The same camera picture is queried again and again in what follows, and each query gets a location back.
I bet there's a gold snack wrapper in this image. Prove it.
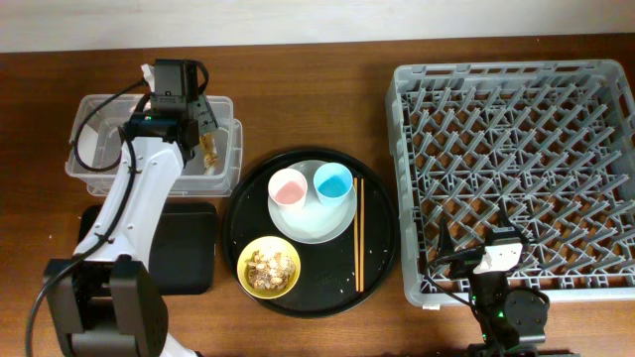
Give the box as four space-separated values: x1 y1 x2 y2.
199 132 218 175

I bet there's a wooden chopstick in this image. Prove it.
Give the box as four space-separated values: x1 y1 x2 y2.
359 178 365 293
353 177 360 293

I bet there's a pink cup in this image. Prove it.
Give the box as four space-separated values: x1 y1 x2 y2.
268 169 309 211

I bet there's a yellow bowl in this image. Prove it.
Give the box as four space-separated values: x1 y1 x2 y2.
236 236 302 299

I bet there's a nuts and rice food waste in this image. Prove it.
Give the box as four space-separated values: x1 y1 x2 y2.
246 250 297 291

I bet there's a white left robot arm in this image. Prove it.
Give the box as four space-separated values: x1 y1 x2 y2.
30 94 217 356

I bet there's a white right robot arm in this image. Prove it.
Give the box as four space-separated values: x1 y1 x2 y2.
436 217 550 356

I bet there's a clear plastic waste bin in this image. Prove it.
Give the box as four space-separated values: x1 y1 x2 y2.
64 94 243 197

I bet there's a grey dishwasher rack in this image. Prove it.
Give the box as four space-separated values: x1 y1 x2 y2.
385 59 634 307

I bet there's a black rectangular tray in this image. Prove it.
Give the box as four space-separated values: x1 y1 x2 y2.
68 200 220 298

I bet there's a blue cup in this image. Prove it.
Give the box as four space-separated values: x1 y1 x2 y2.
313 163 353 207

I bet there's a grey round plate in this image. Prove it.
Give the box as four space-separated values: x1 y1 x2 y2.
268 160 357 244

